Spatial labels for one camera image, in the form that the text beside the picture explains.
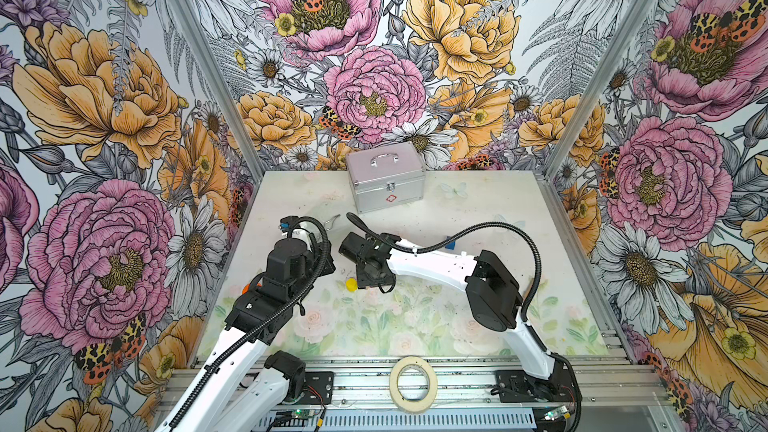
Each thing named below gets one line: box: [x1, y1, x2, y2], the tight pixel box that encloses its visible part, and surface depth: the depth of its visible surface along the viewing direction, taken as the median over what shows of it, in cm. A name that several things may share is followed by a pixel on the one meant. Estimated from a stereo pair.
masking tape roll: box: [389, 356, 438, 413], surface depth 74 cm
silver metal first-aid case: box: [346, 141, 426, 214], surface depth 107 cm
